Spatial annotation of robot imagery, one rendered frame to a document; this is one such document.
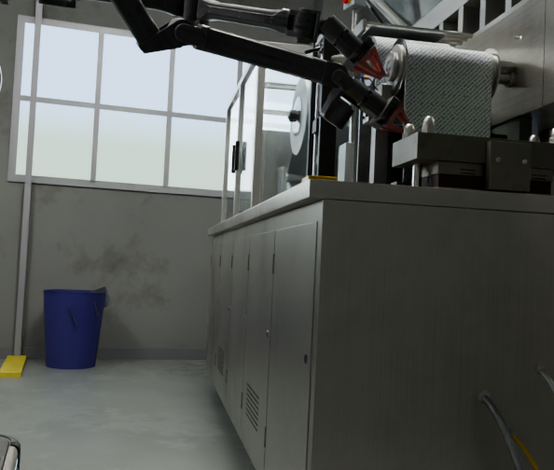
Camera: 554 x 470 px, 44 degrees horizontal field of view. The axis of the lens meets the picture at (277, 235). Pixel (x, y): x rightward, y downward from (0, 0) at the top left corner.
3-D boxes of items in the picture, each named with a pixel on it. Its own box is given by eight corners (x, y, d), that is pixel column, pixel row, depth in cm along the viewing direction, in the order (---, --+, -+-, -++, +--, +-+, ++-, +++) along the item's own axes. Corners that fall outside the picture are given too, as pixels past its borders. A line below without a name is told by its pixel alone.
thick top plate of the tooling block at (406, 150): (392, 167, 167) (393, 143, 168) (540, 178, 175) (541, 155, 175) (416, 158, 152) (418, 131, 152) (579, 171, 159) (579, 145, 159)
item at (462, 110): (402, 152, 172) (405, 79, 173) (488, 159, 177) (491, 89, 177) (402, 152, 172) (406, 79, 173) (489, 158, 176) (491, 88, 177)
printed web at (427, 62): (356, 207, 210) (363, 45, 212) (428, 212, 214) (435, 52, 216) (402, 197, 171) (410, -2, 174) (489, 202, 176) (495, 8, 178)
